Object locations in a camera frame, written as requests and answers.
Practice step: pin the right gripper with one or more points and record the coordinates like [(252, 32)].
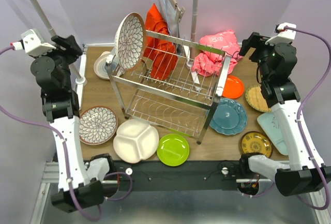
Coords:
[(256, 41)]

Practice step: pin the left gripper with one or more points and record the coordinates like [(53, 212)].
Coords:
[(73, 50)]

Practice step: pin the grey swirl ceramic plate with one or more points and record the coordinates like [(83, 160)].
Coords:
[(100, 64)]

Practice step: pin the orange plate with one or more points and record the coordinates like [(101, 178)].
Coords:
[(233, 88)]

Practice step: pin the floral brown rim plate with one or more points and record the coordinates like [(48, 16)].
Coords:
[(97, 125), (130, 41)]

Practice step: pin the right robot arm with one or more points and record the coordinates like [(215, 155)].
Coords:
[(306, 171)]

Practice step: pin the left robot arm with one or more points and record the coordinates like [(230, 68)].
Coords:
[(79, 186)]

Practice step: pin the steel two-tier dish rack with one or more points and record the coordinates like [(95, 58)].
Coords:
[(184, 102)]

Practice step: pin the woven bamboo plate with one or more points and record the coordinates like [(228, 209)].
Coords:
[(255, 99)]

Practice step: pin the pale blue square plate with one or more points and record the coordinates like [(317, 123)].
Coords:
[(271, 127)]

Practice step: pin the teal scalloped plate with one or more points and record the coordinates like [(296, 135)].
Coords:
[(230, 117)]

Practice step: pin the yellow black patterned plate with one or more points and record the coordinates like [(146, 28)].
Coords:
[(256, 142)]

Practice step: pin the orange garment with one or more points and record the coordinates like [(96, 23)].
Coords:
[(160, 51)]

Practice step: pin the grey towel with panda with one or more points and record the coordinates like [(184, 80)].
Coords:
[(168, 13)]

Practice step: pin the white divided plate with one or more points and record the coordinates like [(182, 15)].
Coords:
[(135, 141)]

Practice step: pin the lime green plate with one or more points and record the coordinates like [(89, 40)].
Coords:
[(173, 150)]

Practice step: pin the black base bar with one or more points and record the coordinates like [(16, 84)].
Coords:
[(153, 175)]

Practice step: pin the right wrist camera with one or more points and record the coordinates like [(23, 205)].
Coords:
[(285, 34)]

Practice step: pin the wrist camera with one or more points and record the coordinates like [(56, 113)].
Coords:
[(33, 44), (285, 34)]

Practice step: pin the white clothes rail frame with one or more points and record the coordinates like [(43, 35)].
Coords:
[(94, 21)]

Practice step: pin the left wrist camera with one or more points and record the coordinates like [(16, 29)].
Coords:
[(33, 44)]

